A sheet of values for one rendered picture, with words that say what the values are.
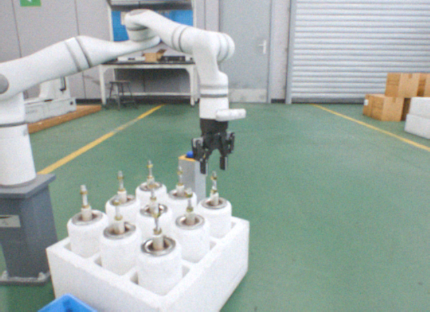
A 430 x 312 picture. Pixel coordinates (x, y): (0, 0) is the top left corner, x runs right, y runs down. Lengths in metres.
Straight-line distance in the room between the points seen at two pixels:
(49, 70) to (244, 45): 4.99
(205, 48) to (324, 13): 5.35
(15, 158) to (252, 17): 5.21
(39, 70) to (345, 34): 5.61
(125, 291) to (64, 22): 6.05
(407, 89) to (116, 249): 4.00
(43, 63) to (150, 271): 0.60
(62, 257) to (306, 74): 5.41
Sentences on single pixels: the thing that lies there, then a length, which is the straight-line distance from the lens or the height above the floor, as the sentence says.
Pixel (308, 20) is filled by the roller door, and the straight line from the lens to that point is 5.91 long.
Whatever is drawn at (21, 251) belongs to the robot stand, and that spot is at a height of 0.11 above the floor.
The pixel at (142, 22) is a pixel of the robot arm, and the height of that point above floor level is 0.75.
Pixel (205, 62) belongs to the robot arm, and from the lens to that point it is 0.70.
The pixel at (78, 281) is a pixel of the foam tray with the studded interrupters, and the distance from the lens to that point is 0.81.
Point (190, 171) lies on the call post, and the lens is 1.01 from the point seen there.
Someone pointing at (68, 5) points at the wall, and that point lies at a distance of 6.48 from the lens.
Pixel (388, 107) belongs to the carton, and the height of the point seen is 0.18.
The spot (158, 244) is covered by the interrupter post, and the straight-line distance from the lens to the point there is 0.64.
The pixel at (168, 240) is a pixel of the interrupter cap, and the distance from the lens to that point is 0.67.
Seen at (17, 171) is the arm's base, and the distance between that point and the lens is 0.96.
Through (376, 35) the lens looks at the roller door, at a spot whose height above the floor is 1.25.
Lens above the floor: 0.61
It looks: 15 degrees down
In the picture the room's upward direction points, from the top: straight up
